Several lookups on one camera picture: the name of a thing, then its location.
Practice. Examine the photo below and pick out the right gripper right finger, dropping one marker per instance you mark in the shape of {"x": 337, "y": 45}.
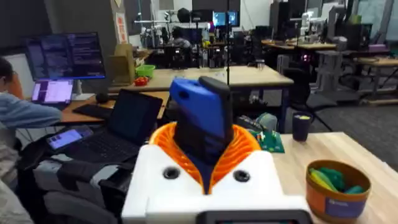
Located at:
{"x": 252, "y": 180}

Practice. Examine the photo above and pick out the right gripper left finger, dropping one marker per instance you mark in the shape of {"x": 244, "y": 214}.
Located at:
{"x": 155, "y": 174}

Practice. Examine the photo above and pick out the blue electric screwdriver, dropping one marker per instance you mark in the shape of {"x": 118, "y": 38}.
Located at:
{"x": 202, "y": 109}

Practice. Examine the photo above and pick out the red toy vegetable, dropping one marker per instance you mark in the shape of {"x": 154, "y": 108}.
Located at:
{"x": 140, "y": 81}

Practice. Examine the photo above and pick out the green board with blocks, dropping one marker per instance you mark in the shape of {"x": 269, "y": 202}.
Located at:
{"x": 272, "y": 144}

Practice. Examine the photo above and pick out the black open laptop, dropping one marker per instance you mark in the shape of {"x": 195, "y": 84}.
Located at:
{"x": 130, "y": 118}

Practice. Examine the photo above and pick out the grey round pouch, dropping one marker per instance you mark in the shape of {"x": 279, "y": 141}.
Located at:
{"x": 268, "y": 121}

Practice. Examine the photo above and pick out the dark cup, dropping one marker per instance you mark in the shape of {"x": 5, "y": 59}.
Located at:
{"x": 301, "y": 129}

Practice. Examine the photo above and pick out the black grey backpack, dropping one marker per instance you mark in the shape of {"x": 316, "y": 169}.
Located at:
{"x": 77, "y": 177}

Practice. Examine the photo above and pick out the black keyboard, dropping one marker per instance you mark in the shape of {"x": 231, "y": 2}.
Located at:
{"x": 91, "y": 111}

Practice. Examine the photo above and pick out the brown tub with toys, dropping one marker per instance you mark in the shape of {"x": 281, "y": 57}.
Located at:
{"x": 339, "y": 205}

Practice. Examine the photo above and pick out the black computer mouse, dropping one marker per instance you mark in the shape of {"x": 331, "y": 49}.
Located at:
{"x": 102, "y": 98}

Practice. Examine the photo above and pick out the black smartphone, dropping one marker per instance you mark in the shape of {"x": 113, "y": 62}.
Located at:
{"x": 66, "y": 138}

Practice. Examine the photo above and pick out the wooden desk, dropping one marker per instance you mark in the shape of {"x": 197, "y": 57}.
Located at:
{"x": 74, "y": 116}

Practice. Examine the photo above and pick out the black office chair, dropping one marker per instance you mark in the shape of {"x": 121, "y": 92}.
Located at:
{"x": 300, "y": 90}

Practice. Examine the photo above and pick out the green plastic bowl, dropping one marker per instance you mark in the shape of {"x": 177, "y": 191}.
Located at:
{"x": 145, "y": 71}

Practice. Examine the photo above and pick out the wooden worktable with dark legs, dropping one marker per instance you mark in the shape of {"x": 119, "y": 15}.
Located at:
{"x": 255, "y": 76}

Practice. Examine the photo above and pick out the brown cardboard box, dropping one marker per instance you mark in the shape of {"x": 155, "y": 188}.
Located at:
{"x": 122, "y": 67}

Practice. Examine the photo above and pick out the small laptop with bright screen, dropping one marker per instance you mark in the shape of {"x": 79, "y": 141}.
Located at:
{"x": 53, "y": 91}

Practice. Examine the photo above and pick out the person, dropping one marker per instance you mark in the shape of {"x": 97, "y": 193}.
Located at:
{"x": 21, "y": 112}
{"x": 180, "y": 40}

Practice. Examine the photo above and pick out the large computer monitor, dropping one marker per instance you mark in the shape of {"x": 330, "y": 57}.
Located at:
{"x": 65, "y": 56}

